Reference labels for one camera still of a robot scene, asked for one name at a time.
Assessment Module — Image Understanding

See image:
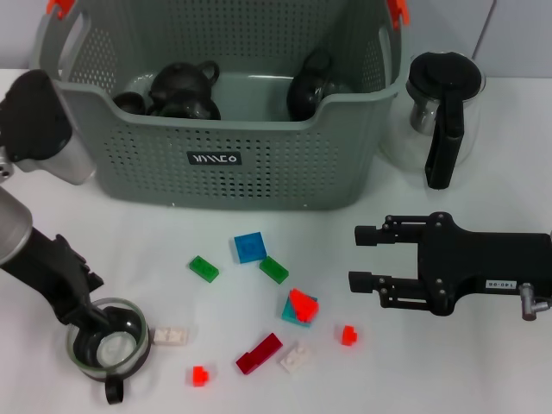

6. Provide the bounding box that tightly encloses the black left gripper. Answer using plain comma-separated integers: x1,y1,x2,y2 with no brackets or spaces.
2,226,112,333

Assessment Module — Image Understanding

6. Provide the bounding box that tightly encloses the glass pitcher black handle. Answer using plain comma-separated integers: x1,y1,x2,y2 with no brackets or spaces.
379,50,486,191

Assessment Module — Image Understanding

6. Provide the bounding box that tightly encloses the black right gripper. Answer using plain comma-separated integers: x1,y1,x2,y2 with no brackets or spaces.
348,210,552,317

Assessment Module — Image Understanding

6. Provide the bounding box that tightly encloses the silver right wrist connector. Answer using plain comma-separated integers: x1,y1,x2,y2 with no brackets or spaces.
519,282,552,321

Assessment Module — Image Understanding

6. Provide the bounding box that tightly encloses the red wedge building block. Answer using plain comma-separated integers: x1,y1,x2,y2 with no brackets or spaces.
287,287,320,323

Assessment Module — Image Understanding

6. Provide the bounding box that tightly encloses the dark red long block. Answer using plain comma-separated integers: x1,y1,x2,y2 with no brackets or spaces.
235,332,285,375

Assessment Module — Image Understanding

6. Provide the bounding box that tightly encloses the green building block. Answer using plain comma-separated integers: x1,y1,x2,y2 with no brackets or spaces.
188,254,220,284
258,254,290,285

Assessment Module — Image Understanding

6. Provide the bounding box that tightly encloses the small red building block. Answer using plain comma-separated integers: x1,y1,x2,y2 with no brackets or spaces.
186,365,212,387
339,325,360,347

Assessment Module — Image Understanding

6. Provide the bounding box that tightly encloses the grey perforated storage bin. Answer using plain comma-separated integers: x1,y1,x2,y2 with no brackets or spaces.
28,0,411,211

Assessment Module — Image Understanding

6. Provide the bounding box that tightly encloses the small black clay cup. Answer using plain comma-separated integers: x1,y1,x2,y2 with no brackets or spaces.
113,91,147,116

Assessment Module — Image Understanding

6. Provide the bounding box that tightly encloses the black clay teapot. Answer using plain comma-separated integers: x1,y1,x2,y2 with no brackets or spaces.
148,60,221,104

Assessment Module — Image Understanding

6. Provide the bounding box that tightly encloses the blue square building block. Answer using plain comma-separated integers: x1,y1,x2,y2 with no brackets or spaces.
232,231,268,265

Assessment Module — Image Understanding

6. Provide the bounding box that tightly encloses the teal building block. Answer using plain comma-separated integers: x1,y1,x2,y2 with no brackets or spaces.
280,295,319,329

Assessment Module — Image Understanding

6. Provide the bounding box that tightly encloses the white building block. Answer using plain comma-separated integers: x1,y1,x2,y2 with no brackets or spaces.
279,343,314,374
153,326,190,347

